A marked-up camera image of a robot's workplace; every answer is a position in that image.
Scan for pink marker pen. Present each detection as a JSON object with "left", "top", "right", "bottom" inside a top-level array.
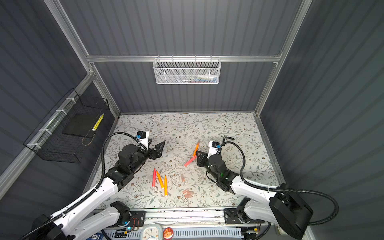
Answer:
[
  {"left": 152, "top": 168, "right": 157, "bottom": 188},
  {"left": 184, "top": 156, "right": 197, "bottom": 167}
]

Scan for orange marker pen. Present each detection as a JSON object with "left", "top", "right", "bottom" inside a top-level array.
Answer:
[
  {"left": 156, "top": 171, "right": 165, "bottom": 189},
  {"left": 164, "top": 175, "right": 168, "bottom": 197},
  {"left": 193, "top": 141, "right": 200, "bottom": 157}
]

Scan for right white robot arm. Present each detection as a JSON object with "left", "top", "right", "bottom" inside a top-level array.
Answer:
[{"left": 196, "top": 151, "right": 313, "bottom": 240}]

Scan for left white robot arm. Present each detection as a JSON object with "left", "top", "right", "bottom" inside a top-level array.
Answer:
[{"left": 23, "top": 140, "right": 165, "bottom": 240}]

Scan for small black pliers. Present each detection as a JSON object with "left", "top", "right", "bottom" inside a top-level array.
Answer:
[{"left": 223, "top": 135, "right": 235, "bottom": 142}]

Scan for yellow highlighter in basket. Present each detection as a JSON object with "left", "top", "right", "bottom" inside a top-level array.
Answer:
[{"left": 92, "top": 114, "right": 104, "bottom": 132}]

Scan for black pad in basket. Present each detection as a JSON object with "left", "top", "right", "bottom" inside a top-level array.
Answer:
[{"left": 62, "top": 114, "right": 99, "bottom": 138}]

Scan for white alarm clock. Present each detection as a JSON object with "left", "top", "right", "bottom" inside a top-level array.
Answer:
[{"left": 140, "top": 224, "right": 164, "bottom": 240}]

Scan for red round toy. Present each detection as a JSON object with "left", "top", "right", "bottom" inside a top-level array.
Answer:
[{"left": 163, "top": 227, "right": 174, "bottom": 240}]

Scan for blue black device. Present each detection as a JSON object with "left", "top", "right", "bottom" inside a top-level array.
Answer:
[{"left": 87, "top": 233, "right": 104, "bottom": 240}]

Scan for left black corrugated cable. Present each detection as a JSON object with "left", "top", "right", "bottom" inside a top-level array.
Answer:
[{"left": 17, "top": 131, "right": 148, "bottom": 240}]

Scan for black corrugated cable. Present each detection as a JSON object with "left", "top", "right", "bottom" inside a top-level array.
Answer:
[
  {"left": 17, "top": 131, "right": 148, "bottom": 240},
  {"left": 220, "top": 140, "right": 340, "bottom": 226}
]

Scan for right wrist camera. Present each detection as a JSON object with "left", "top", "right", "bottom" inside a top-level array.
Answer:
[{"left": 208, "top": 141, "right": 222, "bottom": 159}]

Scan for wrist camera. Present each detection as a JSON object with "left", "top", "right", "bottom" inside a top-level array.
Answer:
[
  {"left": 208, "top": 141, "right": 222, "bottom": 159},
  {"left": 136, "top": 131, "right": 150, "bottom": 149}
]

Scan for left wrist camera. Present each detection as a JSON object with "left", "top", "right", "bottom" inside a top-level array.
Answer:
[{"left": 136, "top": 131, "right": 150, "bottom": 149}]

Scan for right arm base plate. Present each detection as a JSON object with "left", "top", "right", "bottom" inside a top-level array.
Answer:
[{"left": 223, "top": 208, "right": 265, "bottom": 225}]

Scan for aluminium front rail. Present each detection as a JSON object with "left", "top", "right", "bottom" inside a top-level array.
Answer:
[{"left": 89, "top": 205, "right": 305, "bottom": 224}]

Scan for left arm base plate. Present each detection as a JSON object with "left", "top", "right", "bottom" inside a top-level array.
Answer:
[{"left": 117, "top": 211, "right": 146, "bottom": 229}]

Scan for black wire wall basket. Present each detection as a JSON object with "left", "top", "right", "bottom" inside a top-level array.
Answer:
[{"left": 24, "top": 91, "right": 111, "bottom": 164}]

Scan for white mesh wall basket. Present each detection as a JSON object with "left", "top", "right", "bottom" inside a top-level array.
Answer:
[{"left": 153, "top": 60, "right": 222, "bottom": 85}]

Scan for right black corrugated cable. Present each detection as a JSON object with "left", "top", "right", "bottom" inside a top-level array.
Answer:
[{"left": 220, "top": 140, "right": 340, "bottom": 226}]

